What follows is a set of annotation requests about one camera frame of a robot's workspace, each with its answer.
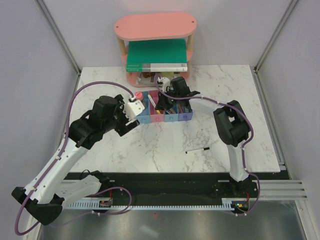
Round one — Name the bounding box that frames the yellow white marker pen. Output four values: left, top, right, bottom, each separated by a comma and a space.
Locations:
147, 94, 161, 114

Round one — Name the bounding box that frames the four-compartment pastel organizer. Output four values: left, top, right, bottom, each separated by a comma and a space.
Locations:
134, 90, 193, 124

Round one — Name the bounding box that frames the black white marker pen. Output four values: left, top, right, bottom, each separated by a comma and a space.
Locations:
185, 147, 210, 154

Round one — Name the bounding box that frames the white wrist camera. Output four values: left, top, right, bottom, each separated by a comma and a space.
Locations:
123, 99, 145, 121
157, 77, 171, 93

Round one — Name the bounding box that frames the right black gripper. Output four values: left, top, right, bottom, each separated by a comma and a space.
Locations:
155, 88, 180, 111

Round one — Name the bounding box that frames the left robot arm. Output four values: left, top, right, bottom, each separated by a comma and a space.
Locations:
11, 94, 145, 226

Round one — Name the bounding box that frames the white cable duct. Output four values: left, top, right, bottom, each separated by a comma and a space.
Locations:
66, 197, 249, 211

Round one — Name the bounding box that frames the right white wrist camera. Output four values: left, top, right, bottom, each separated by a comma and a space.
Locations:
157, 77, 171, 93

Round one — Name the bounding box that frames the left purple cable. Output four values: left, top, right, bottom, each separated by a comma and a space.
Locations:
14, 81, 136, 237

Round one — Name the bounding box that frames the pink oval shelf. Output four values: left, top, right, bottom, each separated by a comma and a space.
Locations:
114, 12, 197, 88

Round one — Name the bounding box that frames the green book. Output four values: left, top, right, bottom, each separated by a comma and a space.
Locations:
126, 38, 188, 73

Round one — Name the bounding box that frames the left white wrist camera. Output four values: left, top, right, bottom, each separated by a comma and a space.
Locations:
123, 99, 145, 121

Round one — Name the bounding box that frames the pink crayon bottle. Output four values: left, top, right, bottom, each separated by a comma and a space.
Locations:
134, 91, 145, 105

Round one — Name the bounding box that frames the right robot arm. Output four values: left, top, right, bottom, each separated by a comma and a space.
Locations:
153, 76, 254, 197

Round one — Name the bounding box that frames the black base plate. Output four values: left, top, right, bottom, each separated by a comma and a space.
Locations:
62, 171, 292, 208

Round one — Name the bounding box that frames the spiral notebook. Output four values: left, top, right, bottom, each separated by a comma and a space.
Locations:
135, 72, 155, 87

